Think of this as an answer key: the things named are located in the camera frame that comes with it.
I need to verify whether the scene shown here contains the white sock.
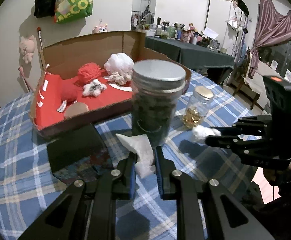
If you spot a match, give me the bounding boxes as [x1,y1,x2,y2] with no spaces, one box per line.
[192,125,221,143]

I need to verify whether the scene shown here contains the round tan powder puff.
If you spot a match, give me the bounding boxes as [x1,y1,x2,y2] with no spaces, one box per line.
[64,102,89,119]

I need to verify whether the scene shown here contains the white plush sheep with bow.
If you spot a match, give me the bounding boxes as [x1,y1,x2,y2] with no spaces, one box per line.
[82,79,107,97]

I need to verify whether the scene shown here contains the cream knitted scrunchie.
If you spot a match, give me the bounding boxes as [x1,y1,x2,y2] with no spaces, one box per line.
[108,71,132,86]

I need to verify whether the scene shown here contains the pink mesh bath pouf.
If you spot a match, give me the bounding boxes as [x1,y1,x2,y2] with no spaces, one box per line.
[77,62,103,85]

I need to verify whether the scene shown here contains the white mesh bath pouf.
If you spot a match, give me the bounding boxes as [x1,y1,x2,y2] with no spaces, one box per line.
[103,53,134,75]

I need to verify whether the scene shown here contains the floral beauty cream tin box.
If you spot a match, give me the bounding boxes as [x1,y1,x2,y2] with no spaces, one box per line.
[47,125,114,185]

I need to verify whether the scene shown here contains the small glass jar gold contents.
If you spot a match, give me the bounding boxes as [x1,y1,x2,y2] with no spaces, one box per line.
[182,86,214,129]

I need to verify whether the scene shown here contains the pink curtain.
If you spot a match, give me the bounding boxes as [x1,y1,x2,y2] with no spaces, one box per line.
[248,0,291,77]

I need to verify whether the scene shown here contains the blue plaid tablecloth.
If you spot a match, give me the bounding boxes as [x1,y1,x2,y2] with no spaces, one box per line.
[0,72,256,239]

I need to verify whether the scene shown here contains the dark green covered side table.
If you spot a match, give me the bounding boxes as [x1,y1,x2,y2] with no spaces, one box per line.
[145,36,234,70]

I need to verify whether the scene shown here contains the white wardrobe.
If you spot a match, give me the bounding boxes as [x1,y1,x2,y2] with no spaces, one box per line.
[205,0,246,57]

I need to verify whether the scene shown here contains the large glass jar dark contents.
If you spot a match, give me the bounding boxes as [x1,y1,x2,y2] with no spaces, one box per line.
[131,60,186,147]

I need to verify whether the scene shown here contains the cardboard box red lining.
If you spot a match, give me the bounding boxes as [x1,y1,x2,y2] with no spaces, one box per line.
[29,30,192,140]

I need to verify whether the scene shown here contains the pink plush toy behind box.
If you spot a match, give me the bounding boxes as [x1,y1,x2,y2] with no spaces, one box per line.
[92,23,109,34]

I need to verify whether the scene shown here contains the green tote bag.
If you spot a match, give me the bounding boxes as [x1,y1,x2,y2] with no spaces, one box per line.
[54,0,94,24]

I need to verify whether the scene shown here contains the black hanging bag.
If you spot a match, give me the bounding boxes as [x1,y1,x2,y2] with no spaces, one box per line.
[34,0,56,18]

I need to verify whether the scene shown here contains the wall mirror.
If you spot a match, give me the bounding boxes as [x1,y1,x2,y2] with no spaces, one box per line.
[130,0,156,30]

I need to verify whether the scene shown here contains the pink plush bunny on wall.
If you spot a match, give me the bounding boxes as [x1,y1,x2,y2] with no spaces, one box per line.
[19,35,35,64]

